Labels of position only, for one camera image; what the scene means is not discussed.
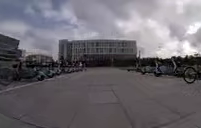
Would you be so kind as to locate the large grey glass-fronted building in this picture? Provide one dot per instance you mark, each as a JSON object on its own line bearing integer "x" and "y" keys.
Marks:
{"x": 98, "y": 50}

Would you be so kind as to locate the grey paved plaza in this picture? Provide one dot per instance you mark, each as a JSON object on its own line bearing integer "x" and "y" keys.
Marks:
{"x": 101, "y": 96}

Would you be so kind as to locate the row of parked bicycles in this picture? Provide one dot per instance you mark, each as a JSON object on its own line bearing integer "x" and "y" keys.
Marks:
{"x": 174, "y": 70}
{"x": 41, "y": 72}

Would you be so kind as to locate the low distant building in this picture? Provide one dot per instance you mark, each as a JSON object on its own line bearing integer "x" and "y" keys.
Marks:
{"x": 38, "y": 59}

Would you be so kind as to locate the row of dark trees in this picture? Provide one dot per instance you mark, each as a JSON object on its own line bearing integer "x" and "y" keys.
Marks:
{"x": 168, "y": 60}

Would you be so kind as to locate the dark layered building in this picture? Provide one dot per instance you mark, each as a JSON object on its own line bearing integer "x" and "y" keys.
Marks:
{"x": 3, "y": 46}

